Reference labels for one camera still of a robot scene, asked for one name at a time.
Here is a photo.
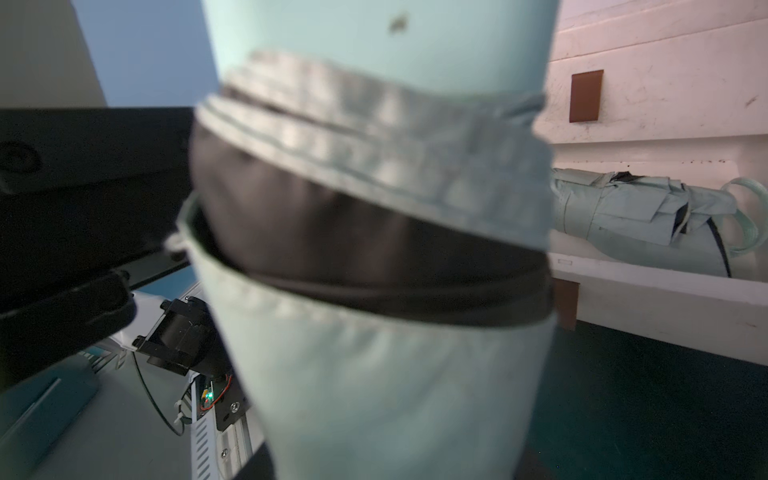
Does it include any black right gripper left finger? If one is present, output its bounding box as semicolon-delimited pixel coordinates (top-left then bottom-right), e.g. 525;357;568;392
234;443;276;480

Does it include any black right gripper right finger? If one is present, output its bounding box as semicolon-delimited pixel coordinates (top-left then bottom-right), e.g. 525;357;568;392
513;447;556;480

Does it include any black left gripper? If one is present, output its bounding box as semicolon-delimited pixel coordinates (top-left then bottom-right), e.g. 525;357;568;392
1;107;193;389

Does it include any brown drawer pull tab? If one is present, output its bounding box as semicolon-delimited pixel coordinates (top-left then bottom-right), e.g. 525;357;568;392
569;70;604;123
553;279;580;331

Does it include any white drawer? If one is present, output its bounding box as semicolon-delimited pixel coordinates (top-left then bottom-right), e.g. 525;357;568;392
550;135;767;365

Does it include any mint umbrella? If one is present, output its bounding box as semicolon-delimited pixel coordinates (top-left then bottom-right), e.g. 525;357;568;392
178;1;559;479
552;168;767;277

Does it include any brown top drawer pull tab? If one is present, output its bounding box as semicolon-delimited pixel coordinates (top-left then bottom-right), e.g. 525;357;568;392
569;70;604;123

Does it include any white drawer cabinet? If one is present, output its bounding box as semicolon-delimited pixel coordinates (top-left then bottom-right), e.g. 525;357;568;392
535;1;767;147

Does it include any left green circuit board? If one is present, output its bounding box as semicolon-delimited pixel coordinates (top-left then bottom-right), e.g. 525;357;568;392
196;372;250;432

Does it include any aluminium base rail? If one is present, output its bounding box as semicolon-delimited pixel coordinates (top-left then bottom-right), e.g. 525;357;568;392
94;283;264;479

